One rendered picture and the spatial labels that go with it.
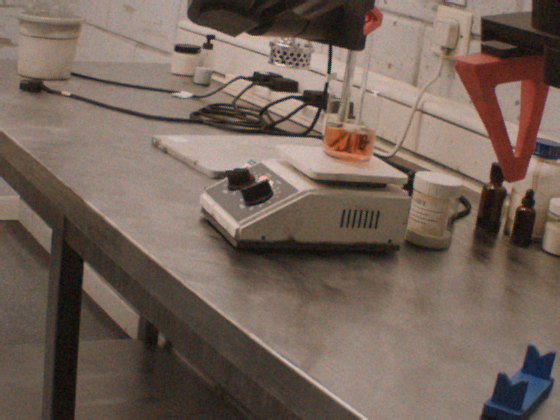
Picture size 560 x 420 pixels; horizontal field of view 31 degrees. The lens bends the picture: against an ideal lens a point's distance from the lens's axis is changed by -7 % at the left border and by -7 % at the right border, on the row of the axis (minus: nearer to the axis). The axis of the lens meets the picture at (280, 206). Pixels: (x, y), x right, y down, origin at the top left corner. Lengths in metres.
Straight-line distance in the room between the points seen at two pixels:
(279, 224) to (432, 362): 0.29
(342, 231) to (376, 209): 0.04
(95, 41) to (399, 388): 2.27
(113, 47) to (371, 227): 1.79
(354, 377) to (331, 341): 0.08
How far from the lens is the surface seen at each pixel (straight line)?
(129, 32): 2.78
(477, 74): 0.56
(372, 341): 0.92
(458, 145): 1.62
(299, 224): 1.12
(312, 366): 0.85
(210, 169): 1.40
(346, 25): 1.08
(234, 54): 2.18
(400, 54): 1.80
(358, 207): 1.14
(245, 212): 1.12
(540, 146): 1.35
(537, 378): 0.88
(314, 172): 1.12
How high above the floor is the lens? 1.08
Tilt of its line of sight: 15 degrees down
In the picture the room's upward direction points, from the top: 9 degrees clockwise
